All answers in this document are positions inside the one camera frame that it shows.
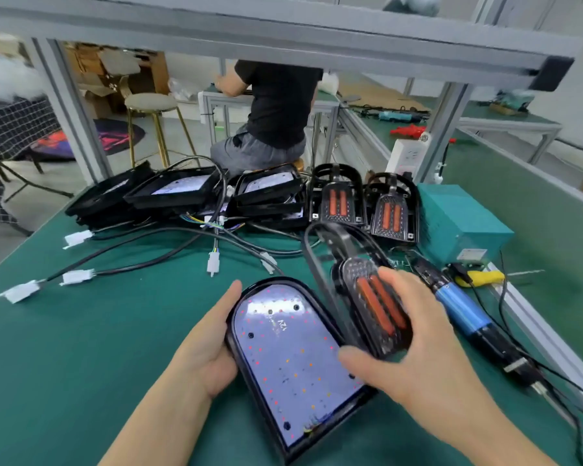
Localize white plastic bags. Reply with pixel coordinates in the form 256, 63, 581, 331
0, 51, 48, 105

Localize white power strip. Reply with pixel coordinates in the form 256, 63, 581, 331
387, 131, 431, 181

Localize round beige stool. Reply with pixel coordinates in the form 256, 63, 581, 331
124, 92, 200, 169

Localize person's right hand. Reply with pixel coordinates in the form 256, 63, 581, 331
338, 267, 482, 433

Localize teal power supply box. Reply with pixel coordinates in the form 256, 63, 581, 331
416, 183, 515, 268

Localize colourful round rug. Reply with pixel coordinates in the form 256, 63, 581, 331
29, 118, 147, 161

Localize person's left hand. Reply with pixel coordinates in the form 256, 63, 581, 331
170, 279, 244, 402

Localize open brown cardboard carton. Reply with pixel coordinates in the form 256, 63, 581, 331
78, 72, 128, 120

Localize small green workbench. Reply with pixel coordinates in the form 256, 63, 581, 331
199, 87, 341, 171

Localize lamp unit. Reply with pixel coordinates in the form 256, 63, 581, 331
225, 276, 378, 464

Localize white handheld device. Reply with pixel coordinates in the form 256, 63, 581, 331
382, 0, 443, 17

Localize black checked cloth table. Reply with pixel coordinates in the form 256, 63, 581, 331
0, 96, 74, 239

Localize red tool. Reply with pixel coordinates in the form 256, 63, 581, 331
389, 124, 458, 144

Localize green workbench white legs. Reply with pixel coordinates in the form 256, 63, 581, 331
461, 96, 565, 166

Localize aluminium shelf frame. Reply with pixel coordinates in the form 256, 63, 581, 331
0, 0, 583, 185

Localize yellow plug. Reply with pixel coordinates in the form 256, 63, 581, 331
453, 267, 507, 289

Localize person's left forearm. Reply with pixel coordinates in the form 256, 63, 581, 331
99, 368, 215, 466

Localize stack of unassembled lamp housings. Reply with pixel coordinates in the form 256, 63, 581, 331
65, 158, 307, 234

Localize brown wooden cabinet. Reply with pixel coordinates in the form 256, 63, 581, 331
66, 43, 171, 98

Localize blue black electric screwdriver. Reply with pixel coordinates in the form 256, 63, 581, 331
408, 255, 550, 394

